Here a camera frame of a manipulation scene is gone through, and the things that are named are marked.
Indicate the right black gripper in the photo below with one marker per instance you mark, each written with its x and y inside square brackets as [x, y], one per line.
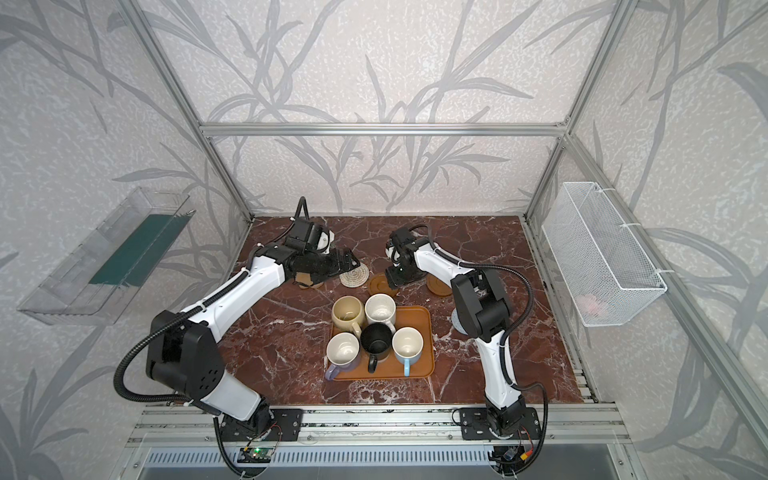
[399, 274]

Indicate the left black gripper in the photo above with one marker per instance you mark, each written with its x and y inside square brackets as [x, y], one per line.
[335, 262]

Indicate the woven patterned round coaster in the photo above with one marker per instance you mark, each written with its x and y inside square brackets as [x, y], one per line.
[356, 277]

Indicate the wooden round coaster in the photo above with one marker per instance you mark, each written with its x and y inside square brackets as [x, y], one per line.
[378, 284]
[437, 287]

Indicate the beige ceramic mug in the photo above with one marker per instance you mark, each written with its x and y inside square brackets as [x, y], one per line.
[348, 315]

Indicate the cork flower shaped coaster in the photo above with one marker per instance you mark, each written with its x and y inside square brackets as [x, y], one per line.
[304, 281]

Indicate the grey round coaster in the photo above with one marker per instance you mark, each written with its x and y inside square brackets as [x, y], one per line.
[457, 325]

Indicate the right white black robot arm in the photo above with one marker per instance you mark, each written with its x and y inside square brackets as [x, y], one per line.
[483, 310]

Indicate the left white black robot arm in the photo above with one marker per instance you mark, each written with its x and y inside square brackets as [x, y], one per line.
[182, 348]

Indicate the white speckled mug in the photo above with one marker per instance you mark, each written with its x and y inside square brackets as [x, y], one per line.
[381, 309]

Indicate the black mug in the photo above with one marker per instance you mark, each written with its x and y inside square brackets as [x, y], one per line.
[376, 341]

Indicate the orange brown tray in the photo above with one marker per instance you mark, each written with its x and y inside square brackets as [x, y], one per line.
[417, 317]

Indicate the purple mug white inside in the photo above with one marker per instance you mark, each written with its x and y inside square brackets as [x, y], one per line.
[343, 353]

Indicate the green lit circuit board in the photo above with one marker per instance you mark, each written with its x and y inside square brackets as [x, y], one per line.
[255, 455]

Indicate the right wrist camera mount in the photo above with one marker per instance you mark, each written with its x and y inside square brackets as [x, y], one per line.
[405, 237]

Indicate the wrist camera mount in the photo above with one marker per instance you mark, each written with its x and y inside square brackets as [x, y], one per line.
[308, 236]
[405, 237]

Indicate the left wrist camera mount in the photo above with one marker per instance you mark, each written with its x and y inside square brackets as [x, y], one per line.
[308, 236]

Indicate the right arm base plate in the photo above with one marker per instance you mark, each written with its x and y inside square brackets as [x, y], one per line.
[475, 425]

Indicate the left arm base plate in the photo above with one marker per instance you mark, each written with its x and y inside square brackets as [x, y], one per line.
[266, 424]

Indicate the white wire wall basket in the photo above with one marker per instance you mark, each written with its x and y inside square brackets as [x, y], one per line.
[608, 274]

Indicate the aluminium front rail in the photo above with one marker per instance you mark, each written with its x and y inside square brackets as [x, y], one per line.
[369, 425]

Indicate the clear plastic wall bin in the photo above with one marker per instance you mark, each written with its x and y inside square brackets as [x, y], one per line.
[95, 284]

